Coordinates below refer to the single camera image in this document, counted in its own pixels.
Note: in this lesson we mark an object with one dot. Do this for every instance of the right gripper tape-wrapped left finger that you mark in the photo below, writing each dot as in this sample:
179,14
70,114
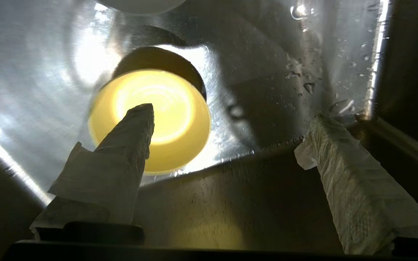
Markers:
114,174

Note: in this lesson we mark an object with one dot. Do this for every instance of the right gripper tape-wrapped right finger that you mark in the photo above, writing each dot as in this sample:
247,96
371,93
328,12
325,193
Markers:
357,192

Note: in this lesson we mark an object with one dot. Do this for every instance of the yellow plastic bowl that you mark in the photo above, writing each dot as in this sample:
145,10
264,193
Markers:
180,119

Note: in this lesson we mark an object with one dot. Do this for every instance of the white plastic bowl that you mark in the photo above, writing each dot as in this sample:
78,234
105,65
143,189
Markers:
140,5

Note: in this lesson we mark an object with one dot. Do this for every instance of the stainless steel sink basin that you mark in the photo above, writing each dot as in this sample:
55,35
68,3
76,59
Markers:
267,54

